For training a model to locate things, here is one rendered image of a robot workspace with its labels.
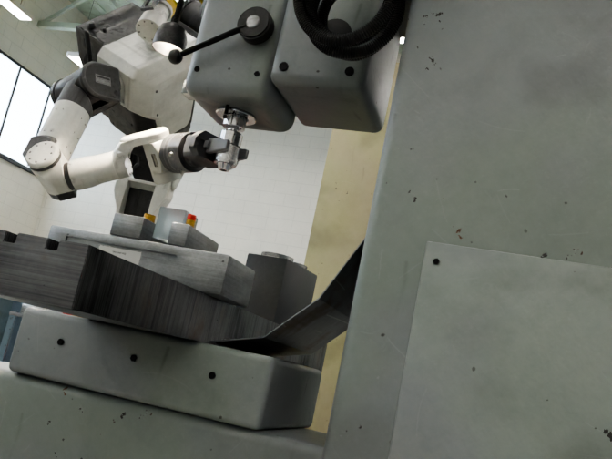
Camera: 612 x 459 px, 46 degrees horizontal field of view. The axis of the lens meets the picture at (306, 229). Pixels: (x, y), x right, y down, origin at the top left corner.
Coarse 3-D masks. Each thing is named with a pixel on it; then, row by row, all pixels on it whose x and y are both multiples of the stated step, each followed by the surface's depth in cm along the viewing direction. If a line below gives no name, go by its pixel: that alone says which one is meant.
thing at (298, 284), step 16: (256, 256) 191; (272, 256) 191; (288, 256) 192; (256, 272) 190; (272, 272) 188; (288, 272) 189; (304, 272) 198; (256, 288) 188; (272, 288) 187; (288, 288) 190; (304, 288) 199; (256, 304) 187; (272, 304) 185; (288, 304) 191; (304, 304) 201; (272, 320) 184
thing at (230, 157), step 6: (228, 138) 147; (234, 138) 147; (240, 138) 149; (234, 144) 147; (240, 144) 149; (228, 150) 147; (234, 150) 147; (216, 156) 147; (222, 156) 146; (228, 156) 146; (234, 156) 147; (216, 162) 148; (228, 162) 146; (234, 162) 147
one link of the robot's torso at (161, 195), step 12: (120, 180) 214; (132, 180) 214; (144, 180) 214; (120, 192) 212; (132, 192) 217; (144, 192) 217; (156, 192) 213; (168, 192) 215; (120, 204) 211; (132, 204) 216; (144, 204) 216; (156, 204) 212; (156, 216) 218
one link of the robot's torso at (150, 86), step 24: (96, 24) 196; (120, 24) 197; (96, 48) 193; (120, 48) 189; (144, 48) 190; (120, 72) 186; (144, 72) 185; (168, 72) 190; (144, 96) 188; (168, 96) 193; (120, 120) 203; (144, 120) 197; (168, 120) 201
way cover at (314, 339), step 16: (352, 256) 120; (352, 272) 126; (336, 288) 123; (352, 288) 131; (320, 304) 123; (336, 304) 129; (288, 320) 120; (304, 320) 125; (320, 320) 131; (336, 320) 138; (272, 336) 123; (288, 336) 128; (304, 336) 134; (320, 336) 141; (336, 336) 149; (256, 352) 142; (272, 352) 144; (288, 352) 145; (304, 352) 147
